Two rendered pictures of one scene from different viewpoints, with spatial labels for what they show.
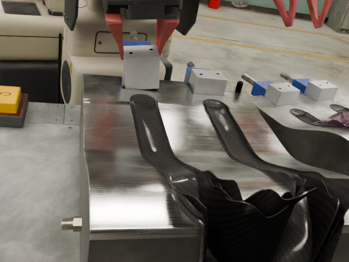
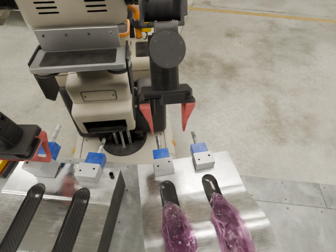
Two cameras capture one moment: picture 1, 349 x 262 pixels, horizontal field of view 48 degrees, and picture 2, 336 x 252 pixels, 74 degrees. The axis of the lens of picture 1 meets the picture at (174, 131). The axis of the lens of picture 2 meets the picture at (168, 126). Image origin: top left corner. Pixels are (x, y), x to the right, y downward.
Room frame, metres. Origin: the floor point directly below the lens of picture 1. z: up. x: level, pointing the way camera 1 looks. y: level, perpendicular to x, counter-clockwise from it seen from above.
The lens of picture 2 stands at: (0.41, -0.32, 1.37)
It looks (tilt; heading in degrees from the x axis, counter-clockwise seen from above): 49 degrees down; 24
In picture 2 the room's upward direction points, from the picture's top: straight up
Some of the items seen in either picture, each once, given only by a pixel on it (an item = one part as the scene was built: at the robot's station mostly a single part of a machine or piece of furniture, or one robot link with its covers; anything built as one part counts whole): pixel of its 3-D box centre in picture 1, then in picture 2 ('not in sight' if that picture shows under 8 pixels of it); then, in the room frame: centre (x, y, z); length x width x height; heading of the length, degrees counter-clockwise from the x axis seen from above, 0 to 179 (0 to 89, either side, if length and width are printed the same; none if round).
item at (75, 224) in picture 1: (71, 224); not in sight; (0.29, 0.08, 0.84); 0.02 x 0.01 x 0.02; 107
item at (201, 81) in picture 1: (198, 77); (96, 158); (0.62, -0.02, 0.89); 0.13 x 0.05 x 0.05; 17
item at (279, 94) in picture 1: (263, 89); (160, 154); (0.73, -0.16, 0.86); 0.13 x 0.05 x 0.05; 35
